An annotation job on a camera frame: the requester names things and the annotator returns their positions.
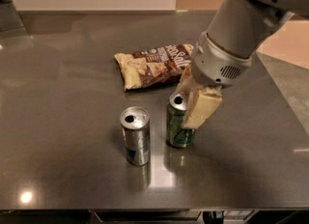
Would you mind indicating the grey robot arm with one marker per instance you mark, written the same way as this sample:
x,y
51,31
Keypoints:
x,y
240,26

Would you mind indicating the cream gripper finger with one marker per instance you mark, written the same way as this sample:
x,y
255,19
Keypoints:
x,y
201,105
187,83

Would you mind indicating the sea salt chips bag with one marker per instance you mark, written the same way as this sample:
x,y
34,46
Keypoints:
x,y
142,69

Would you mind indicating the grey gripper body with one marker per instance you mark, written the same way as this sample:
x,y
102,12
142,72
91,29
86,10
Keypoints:
x,y
216,64

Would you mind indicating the green soda can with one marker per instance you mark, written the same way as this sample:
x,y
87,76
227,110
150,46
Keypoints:
x,y
176,135

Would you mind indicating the silver redbull can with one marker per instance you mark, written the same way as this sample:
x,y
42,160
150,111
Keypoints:
x,y
135,122

